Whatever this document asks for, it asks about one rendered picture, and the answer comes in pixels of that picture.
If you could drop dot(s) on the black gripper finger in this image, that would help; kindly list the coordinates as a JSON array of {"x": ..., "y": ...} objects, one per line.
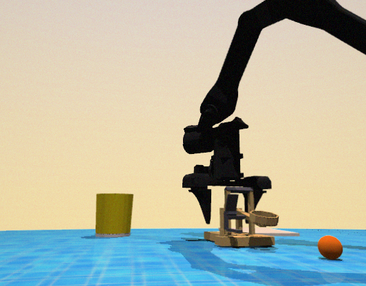
[
  {"x": 257, "y": 194},
  {"x": 204, "y": 198}
]

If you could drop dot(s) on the wooden catapult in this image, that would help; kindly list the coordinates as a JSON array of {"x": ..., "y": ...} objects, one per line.
[{"x": 236, "y": 237}]

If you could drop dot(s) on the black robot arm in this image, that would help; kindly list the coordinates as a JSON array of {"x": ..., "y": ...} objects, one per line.
[{"x": 221, "y": 100}]

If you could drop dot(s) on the orange ball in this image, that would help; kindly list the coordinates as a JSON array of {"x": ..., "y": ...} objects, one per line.
[{"x": 330, "y": 247}]

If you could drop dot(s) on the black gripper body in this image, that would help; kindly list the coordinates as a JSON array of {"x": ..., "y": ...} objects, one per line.
[{"x": 226, "y": 166}]

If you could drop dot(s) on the olive yellow cylinder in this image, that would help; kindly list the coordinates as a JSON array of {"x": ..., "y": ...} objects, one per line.
[{"x": 113, "y": 214}]

